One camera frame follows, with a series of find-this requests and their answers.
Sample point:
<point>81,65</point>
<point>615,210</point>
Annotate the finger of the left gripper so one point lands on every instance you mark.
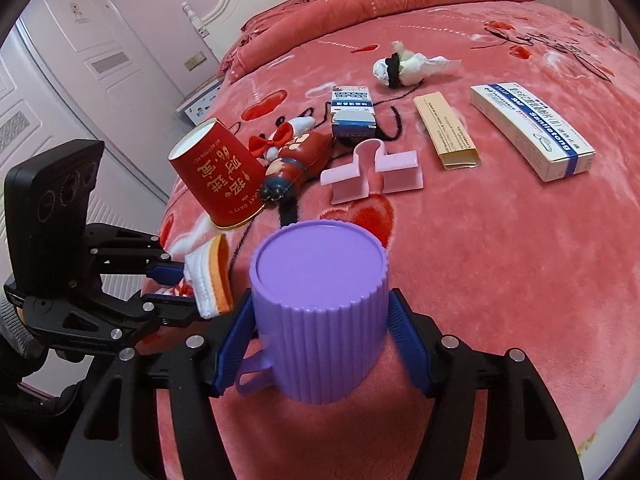
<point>173,311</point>
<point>164,270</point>

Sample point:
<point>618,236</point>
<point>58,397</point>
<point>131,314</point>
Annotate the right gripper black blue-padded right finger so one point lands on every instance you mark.
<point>525,436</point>

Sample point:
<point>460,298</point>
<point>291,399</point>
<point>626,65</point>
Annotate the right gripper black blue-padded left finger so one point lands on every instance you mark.
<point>117,435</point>

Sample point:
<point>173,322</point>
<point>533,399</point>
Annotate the white orange small shoe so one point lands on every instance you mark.
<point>206,271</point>

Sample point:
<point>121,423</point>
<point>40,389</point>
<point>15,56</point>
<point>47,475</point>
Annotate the red paper cup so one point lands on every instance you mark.
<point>221,173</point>

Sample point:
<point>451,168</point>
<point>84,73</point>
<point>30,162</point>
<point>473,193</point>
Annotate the purple ribbed plastic cup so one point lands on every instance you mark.
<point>320,297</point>

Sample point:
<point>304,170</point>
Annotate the white plush red bow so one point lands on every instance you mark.
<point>268,147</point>

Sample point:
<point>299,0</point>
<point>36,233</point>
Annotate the red pig squeeze toy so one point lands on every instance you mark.
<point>300,160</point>

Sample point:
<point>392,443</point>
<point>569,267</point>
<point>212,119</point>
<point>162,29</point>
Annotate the blue white medicine box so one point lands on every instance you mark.
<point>352,113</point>

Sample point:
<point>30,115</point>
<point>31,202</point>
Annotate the white nightstand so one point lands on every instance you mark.
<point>195,106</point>

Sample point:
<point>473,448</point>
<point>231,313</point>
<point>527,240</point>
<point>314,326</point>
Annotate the white wardrobe door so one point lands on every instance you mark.
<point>75,69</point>

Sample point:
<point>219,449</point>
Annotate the pink plastic clip holder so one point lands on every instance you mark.
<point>373,168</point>

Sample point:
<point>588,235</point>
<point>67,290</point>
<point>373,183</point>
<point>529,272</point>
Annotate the white blue long box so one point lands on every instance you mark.
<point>551,145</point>

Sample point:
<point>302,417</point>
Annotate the pink red bed blanket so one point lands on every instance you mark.
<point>494,255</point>

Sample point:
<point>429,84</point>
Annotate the beige long carton box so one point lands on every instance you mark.
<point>452,143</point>

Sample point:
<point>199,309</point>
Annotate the crumpled tissue black band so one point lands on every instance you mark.
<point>405,68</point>

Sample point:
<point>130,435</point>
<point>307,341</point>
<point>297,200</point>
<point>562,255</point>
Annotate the folded red quilt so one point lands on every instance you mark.
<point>291,23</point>

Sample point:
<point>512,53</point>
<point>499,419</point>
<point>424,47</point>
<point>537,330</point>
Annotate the wall power outlet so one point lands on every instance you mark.
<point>194,61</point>

